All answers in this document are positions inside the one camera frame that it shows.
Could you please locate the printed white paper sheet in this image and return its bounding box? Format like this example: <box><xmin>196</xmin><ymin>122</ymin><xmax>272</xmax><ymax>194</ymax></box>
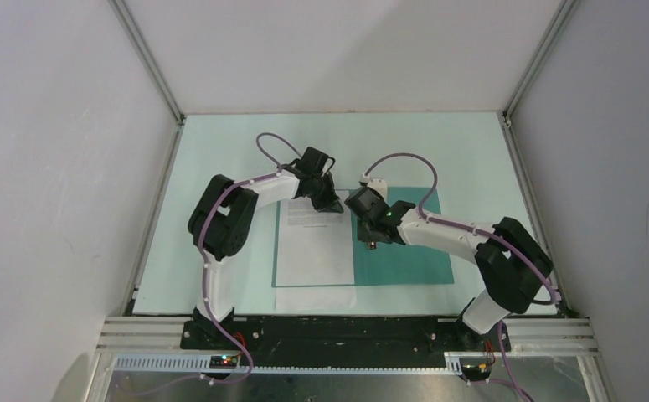
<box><xmin>274</xmin><ymin>198</ymin><xmax>354</xmax><ymax>287</ymax></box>

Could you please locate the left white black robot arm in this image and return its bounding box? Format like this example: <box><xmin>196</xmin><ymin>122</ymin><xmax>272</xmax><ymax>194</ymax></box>
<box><xmin>188</xmin><ymin>147</ymin><xmax>344</xmax><ymax>349</ymax></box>

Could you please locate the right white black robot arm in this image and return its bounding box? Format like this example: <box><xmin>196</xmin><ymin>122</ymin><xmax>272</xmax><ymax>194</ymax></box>
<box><xmin>344</xmin><ymin>186</ymin><xmax>559</xmax><ymax>350</ymax></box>

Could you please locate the right controller board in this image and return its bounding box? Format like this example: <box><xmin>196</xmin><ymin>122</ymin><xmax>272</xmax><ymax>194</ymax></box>
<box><xmin>460</xmin><ymin>363</ymin><xmax>494</xmax><ymax>383</ymax></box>

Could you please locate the controller board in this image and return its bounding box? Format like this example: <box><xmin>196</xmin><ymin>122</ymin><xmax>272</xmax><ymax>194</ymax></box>
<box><xmin>460</xmin><ymin>363</ymin><xmax>494</xmax><ymax>383</ymax></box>
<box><xmin>209</xmin><ymin>354</ymin><xmax>240</xmax><ymax>369</ymax></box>

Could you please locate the left controller board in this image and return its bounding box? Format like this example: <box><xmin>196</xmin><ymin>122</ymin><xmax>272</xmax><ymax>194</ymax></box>
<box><xmin>209</xmin><ymin>354</ymin><xmax>240</xmax><ymax>369</ymax></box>

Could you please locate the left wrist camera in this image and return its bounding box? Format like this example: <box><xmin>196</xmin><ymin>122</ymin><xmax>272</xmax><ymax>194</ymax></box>
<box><xmin>293</xmin><ymin>147</ymin><xmax>336</xmax><ymax>178</ymax></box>

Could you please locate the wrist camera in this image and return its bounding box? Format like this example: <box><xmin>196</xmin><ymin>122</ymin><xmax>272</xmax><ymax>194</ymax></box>
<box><xmin>359</xmin><ymin>174</ymin><xmax>389</xmax><ymax>200</ymax></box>
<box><xmin>293</xmin><ymin>147</ymin><xmax>336</xmax><ymax>178</ymax></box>

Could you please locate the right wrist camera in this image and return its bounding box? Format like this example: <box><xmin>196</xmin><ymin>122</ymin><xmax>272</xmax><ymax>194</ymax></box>
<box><xmin>359</xmin><ymin>174</ymin><xmax>389</xmax><ymax>200</ymax></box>

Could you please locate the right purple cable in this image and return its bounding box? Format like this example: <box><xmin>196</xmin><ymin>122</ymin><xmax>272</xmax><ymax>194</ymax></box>
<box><xmin>359</xmin><ymin>152</ymin><xmax>561</xmax><ymax>402</ymax></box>

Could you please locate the purple cable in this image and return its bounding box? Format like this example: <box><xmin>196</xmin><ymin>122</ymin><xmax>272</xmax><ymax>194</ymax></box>
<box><xmin>118</xmin><ymin>132</ymin><xmax>306</xmax><ymax>387</ymax></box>
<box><xmin>359</xmin><ymin>152</ymin><xmax>561</xmax><ymax>402</ymax></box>

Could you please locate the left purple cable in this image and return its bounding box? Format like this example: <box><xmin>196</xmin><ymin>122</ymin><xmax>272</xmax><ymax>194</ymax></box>
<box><xmin>118</xmin><ymin>132</ymin><xmax>306</xmax><ymax>387</ymax></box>

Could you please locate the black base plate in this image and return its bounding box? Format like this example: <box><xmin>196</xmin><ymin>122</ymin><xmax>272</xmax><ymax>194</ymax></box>
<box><xmin>180</xmin><ymin>312</ymin><xmax>511</xmax><ymax>369</ymax></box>

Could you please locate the aluminium frame rail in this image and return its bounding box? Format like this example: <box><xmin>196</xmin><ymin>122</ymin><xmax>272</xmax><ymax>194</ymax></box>
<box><xmin>98</xmin><ymin>315</ymin><xmax>600</xmax><ymax>374</ymax></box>

